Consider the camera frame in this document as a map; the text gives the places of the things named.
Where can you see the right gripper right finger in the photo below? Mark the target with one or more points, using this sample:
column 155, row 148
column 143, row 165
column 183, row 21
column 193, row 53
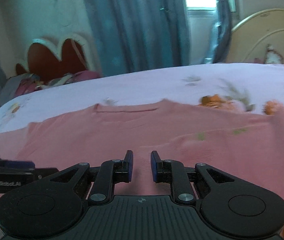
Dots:
column 173, row 173

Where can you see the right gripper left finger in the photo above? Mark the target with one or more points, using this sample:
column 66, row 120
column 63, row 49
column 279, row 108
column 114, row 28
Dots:
column 106, row 176

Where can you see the pink knit sweater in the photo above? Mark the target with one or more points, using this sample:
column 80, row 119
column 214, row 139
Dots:
column 234, row 161

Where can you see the pile of pink-grey clothes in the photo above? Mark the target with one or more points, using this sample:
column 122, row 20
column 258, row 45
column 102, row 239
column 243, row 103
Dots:
column 29, row 83

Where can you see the floral white bed sheet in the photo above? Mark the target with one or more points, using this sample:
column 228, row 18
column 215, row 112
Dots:
column 259, row 82

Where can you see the red heart-shaped headboard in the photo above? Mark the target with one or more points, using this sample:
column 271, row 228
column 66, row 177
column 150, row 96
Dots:
column 72, row 53

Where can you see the blue-grey left curtain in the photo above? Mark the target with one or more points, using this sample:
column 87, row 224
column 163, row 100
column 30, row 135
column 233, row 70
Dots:
column 137, row 35

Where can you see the white patterned pillow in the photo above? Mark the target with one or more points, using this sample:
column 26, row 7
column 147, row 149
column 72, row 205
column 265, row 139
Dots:
column 272, row 56

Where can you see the window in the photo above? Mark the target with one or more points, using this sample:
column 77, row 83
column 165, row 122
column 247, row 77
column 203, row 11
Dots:
column 201, row 16

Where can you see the cream wooden headboard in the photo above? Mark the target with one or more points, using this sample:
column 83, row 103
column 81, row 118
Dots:
column 251, row 36

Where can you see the blue-grey tied right curtain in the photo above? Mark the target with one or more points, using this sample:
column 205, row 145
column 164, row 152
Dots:
column 221, row 32

